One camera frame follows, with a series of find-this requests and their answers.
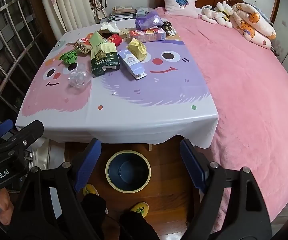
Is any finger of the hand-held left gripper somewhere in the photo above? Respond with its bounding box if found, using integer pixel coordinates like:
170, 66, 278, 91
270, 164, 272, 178
0, 120, 45, 159
0, 119, 14, 141

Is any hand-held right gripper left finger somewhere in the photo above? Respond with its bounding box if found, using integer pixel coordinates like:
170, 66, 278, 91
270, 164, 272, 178
8, 138, 102, 240

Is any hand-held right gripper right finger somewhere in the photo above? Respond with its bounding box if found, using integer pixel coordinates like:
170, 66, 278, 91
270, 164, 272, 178
180, 138, 272, 240

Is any blue bin with cream rim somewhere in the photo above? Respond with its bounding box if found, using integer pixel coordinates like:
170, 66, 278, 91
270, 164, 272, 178
105, 150, 151, 193

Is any green wrapper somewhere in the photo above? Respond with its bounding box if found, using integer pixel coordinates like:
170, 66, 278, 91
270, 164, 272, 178
59, 50, 79, 66

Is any orange foil pouch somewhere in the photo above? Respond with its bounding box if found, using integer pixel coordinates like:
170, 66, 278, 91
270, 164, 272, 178
73, 32, 96, 55

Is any red and gold packet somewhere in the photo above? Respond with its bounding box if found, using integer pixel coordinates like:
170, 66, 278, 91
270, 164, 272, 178
106, 34, 123, 47

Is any strawberry print carton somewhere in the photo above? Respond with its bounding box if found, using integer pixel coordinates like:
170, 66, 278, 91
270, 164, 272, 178
129, 27, 166, 43

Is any person's left hand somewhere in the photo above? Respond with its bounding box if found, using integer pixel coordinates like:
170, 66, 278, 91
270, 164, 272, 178
0, 187, 15, 226

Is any yellow slipper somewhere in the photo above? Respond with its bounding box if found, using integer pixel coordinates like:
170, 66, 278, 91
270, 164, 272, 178
83, 184, 100, 197
135, 201, 150, 217

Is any cartoon printed tablecloth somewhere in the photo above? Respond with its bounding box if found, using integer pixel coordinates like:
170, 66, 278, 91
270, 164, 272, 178
15, 21, 219, 148

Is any metal window grille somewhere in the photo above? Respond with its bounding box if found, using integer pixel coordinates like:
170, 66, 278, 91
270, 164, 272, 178
0, 0, 57, 130

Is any clear plastic cup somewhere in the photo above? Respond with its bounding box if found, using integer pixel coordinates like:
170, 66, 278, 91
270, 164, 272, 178
68, 64, 93, 88

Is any pink fleece blanket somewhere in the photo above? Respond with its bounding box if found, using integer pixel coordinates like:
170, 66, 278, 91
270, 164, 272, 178
154, 6, 288, 233

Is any dark green chocolate box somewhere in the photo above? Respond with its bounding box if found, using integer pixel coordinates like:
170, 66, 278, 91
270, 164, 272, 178
91, 43, 121, 77

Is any white and blue box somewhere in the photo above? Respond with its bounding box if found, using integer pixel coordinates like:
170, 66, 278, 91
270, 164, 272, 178
117, 49, 147, 80

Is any light green packet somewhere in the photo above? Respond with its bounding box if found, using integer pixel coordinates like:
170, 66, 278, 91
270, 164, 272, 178
88, 32, 109, 53

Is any crumpled yellow packet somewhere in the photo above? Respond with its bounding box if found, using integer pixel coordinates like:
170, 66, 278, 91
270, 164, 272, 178
126, 38, 148, 62

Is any cream curtain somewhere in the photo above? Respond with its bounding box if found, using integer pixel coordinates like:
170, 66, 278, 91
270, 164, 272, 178
36, 0, 96, 41

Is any crumpled white tissue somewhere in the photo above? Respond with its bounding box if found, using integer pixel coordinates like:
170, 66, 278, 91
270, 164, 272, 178
101, 22, 120, 33

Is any dark crumpled wrapper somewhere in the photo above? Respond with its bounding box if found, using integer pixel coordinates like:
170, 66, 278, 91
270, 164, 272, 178
162, 20, 177, 36

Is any white handbag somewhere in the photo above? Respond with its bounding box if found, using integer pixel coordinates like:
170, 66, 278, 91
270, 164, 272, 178
86, 0, 109, 23

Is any purple plastic bag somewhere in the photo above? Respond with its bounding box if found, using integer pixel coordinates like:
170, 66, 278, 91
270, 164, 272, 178
135, 10, 164, 30

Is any white plush toy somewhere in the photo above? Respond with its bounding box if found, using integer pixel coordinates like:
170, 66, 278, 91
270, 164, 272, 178
196, 5, 219, 23

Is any rolled bear print quilt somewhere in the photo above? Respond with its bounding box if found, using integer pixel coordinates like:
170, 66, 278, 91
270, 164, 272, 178
232, 2, 277, 50

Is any stack of books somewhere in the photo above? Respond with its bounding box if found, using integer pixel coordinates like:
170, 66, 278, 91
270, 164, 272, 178
108, 5, 137, 22

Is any yellow striped plush toy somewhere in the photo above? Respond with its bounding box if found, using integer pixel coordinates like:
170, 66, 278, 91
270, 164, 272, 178
214, 1, 234, 28

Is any light blue tissue box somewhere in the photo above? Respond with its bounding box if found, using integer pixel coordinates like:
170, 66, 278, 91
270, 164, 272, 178
135, 7, 150, 18

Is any pink printed pillow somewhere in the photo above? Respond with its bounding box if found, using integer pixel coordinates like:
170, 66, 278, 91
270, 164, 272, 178
162, 0, 199, 19

